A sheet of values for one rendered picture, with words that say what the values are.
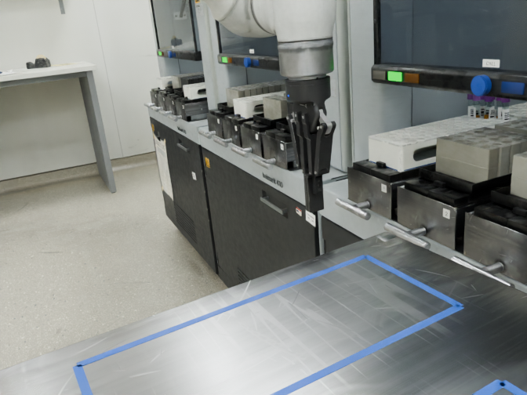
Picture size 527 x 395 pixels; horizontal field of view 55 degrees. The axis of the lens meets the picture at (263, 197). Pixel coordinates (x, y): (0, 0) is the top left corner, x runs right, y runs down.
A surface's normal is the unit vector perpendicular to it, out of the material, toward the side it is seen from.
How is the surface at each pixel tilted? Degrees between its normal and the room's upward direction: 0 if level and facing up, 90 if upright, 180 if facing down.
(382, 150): 90
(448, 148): 90
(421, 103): 90
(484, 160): 90
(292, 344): 0
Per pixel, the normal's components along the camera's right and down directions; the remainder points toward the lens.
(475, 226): -0.90, 0.22
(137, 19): 0.43, 0.27
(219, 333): -0.09, -0.94
